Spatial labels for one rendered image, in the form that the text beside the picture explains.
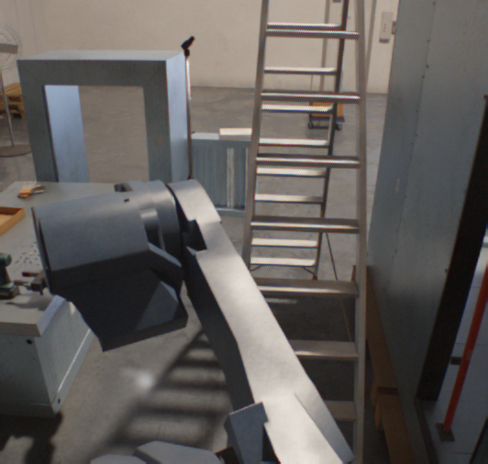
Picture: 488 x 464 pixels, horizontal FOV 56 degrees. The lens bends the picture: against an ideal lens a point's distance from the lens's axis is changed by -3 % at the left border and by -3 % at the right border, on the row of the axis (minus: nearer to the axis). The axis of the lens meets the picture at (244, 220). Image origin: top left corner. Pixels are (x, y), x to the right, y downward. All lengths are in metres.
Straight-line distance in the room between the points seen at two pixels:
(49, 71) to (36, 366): 2.29
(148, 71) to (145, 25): 8.14
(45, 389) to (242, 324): 1.71
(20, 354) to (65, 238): 1.49
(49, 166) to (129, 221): 3.10
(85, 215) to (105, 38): 11.09
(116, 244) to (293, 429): 0.55
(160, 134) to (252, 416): 2.99
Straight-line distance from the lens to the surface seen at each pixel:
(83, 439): 2.65
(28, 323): 2.35
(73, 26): 12.41
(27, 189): 3.79
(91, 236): 1.10
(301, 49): 11.31
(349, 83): 11.47
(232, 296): 1.12
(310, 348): 1.77
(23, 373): 2.62
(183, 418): 2.65
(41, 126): 4.10
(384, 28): 11.31
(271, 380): 1.04
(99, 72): 3.78
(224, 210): 4.62
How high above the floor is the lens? 2.00
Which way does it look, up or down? 26 degrees down
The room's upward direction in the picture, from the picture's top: 1 degrees clockwise
